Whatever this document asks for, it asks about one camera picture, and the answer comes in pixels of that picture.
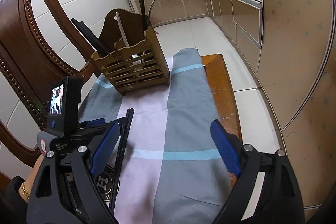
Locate white plastic spoon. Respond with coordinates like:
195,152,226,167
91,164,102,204
114,12,142,72

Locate beige kitchen cabinets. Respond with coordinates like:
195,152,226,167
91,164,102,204
151,0,335,218

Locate person left hand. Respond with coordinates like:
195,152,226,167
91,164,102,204
25,155,44,194

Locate grey pink striped cloth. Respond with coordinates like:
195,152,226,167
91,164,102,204
79,49,231,223

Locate wooden slatted utensil holder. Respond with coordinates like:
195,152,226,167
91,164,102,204
91,9,170,95

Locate carved brown wooden chair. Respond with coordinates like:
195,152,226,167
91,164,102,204
0,0,102,188

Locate black camera with screen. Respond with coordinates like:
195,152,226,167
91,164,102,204
46,77,83,138

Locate gold bracelet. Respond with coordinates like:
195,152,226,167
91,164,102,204
20,181,30,200

